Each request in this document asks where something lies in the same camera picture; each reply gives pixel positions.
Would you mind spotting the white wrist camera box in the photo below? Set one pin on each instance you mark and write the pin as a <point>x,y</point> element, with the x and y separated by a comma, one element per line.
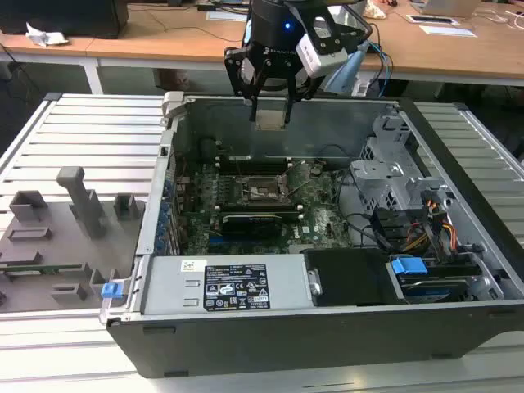
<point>321,55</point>

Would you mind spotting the black graphics card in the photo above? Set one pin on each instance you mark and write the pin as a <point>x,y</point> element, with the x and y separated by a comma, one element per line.
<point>251,227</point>

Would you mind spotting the silver metal drive cage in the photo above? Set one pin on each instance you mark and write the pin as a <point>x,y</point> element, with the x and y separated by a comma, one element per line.
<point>376,180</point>

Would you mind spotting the beige crumpled object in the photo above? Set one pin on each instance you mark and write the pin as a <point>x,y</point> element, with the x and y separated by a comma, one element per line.
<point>376,10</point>

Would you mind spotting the silver square CPU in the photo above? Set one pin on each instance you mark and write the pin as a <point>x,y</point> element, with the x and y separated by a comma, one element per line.
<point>270,119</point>

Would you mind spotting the wooden desk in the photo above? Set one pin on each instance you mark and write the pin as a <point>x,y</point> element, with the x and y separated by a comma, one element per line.
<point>184,41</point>
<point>78,41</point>

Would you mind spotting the green motherboard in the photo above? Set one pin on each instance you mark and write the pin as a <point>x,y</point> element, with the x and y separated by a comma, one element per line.
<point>323,225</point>

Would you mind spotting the black box on desk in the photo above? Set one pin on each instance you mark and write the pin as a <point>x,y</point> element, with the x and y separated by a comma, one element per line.
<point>61,16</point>

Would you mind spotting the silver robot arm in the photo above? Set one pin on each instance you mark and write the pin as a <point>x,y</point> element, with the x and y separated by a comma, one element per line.
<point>273,85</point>

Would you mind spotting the grey power supply unit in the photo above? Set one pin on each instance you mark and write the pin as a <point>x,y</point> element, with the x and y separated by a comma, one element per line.
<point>172,286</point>

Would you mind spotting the crumpled white paper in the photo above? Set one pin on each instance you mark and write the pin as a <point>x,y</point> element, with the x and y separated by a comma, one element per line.
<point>47,36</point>

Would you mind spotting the CPU socket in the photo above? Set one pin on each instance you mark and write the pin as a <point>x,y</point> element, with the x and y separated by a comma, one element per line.
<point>268,200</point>

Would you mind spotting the grey parts rack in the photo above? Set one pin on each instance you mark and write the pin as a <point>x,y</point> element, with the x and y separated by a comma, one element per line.
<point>41,286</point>

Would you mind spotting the green RAM stick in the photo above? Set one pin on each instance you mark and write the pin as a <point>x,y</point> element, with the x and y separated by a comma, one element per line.
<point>49,268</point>

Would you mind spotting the hard disk in blue carrier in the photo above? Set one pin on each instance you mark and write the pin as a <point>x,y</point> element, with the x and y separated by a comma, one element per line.
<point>409,272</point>

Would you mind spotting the blue case latch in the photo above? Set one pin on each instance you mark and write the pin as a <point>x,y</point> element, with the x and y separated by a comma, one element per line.
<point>111,290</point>

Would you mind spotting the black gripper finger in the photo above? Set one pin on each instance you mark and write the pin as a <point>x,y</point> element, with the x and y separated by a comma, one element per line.
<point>290,90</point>
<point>235,71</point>

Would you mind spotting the black open PC case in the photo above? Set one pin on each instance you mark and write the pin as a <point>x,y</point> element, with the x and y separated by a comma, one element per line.
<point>286,348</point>

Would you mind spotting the white paper sheet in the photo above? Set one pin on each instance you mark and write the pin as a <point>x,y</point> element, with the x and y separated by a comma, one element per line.
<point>448,31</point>
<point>229,16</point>

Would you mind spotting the black plastic air shroud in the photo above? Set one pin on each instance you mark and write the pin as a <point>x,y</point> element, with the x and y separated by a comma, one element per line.
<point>352,278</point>

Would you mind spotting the silver laptop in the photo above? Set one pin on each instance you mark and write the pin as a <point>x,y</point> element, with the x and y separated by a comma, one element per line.
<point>446,6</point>

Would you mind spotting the round motherboard battery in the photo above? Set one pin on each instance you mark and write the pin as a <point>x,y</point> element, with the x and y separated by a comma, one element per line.
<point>315,168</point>

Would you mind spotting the black bracket wrist camera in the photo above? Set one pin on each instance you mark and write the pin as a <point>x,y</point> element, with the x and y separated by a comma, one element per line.
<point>325,32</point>

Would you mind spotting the pale blue teach pendant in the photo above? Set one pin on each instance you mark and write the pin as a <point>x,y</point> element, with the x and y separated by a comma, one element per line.
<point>348,69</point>

